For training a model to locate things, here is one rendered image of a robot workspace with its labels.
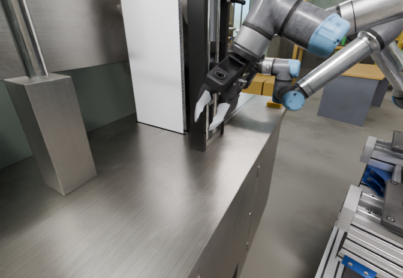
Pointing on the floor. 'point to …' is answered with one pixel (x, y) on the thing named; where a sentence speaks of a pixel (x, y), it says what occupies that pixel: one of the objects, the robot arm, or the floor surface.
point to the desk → (354, 94)
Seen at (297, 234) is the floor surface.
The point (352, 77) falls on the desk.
